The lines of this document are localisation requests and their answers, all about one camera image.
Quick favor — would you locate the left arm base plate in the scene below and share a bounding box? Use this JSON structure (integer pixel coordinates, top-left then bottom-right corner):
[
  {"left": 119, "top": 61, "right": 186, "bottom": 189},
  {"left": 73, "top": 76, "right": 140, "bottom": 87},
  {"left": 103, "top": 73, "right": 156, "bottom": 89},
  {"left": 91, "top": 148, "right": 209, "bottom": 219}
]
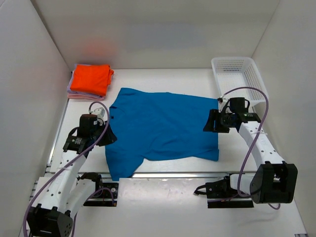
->
[{"left": 83, "top": 182, "right": 119, "bottom": 207}]

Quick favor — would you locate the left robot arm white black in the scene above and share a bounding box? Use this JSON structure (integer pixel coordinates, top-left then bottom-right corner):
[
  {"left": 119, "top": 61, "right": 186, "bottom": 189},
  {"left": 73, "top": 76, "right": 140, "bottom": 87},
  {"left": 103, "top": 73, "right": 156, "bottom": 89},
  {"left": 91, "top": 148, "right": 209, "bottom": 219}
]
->
[{"left": 22, "top": 112, "right": 117, "bottom": 237}]

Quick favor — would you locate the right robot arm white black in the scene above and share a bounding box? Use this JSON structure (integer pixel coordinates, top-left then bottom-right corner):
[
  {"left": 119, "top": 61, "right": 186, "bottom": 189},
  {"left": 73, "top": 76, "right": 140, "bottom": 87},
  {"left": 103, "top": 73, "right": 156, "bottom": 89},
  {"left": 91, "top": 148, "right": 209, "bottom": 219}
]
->
[{"left": 203, "top": 97, "right": 298, "bottom": 204}]

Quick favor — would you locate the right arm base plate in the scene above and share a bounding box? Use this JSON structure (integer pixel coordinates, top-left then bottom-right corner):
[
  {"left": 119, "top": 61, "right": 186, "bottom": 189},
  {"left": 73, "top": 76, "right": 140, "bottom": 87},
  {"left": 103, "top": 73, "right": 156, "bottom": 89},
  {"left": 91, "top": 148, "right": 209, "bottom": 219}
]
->
[{"left": 193, "top": 175, "right": 254, "bottom": 209}]

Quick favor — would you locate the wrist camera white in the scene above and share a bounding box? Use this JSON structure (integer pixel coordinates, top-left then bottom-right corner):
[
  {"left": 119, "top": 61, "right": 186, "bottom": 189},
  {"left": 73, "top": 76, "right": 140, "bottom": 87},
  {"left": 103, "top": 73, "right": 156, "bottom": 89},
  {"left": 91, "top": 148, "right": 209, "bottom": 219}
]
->
[
  {"left": 90, "top": 107, "right": 106, "bottom": 120},
  {"left": 217, "top": 97, "right": 229, "bottom": 104}
]

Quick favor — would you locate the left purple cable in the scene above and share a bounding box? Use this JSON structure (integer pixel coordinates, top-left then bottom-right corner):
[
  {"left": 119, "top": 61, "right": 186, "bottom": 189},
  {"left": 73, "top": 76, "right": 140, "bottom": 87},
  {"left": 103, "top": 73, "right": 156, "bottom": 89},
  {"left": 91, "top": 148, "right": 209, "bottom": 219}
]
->
[{"left": 22, "top": 101, "right": 114, "bottom": 237}]

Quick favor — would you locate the folded orange t shirt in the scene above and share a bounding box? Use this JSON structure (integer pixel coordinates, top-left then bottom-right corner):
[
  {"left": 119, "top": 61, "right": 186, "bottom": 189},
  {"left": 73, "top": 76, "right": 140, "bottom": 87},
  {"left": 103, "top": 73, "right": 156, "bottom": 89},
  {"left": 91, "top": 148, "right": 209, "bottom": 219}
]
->
[{"left": 71, "top": 64, "right": 115, "bottom": 96}]

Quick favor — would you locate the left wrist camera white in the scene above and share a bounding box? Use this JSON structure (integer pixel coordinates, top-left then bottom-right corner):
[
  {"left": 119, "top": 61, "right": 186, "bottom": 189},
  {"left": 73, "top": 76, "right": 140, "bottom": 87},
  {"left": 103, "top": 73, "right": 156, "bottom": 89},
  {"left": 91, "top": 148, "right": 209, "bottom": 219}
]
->
[{"left": 90, "top": 107, "right": 106, "bottom": 120}]

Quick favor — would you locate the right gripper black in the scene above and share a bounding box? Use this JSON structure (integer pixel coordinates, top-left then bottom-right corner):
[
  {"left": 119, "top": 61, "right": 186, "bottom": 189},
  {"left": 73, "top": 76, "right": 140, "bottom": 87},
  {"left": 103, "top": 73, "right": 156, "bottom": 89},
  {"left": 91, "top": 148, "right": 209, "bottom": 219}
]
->
[{"left": 203, "top": 110, "right": 235, "bottom": 134}]

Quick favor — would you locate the blue t shirt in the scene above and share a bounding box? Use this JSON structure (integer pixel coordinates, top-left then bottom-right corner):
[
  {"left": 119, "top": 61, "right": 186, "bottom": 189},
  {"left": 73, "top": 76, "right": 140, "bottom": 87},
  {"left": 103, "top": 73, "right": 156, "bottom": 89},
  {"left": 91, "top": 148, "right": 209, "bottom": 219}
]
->
[{"left": 105, "top": 88, "right": 219, "bottom": 181}]

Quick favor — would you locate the white plastic basket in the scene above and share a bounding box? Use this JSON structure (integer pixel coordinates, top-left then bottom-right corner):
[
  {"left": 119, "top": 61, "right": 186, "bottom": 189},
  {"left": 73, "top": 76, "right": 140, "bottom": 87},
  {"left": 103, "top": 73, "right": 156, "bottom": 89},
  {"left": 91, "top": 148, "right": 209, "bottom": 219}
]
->
[{"left": 211, "top": 57, "right": 268, "bottom": 107}]

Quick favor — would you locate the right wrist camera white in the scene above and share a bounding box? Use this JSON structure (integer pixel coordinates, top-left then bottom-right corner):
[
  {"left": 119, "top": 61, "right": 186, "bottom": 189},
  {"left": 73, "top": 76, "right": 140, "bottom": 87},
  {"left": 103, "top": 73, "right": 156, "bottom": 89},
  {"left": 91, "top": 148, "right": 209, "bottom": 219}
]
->
[{"left": 217, "top": 97, "right": 229, "bottom": 104}]

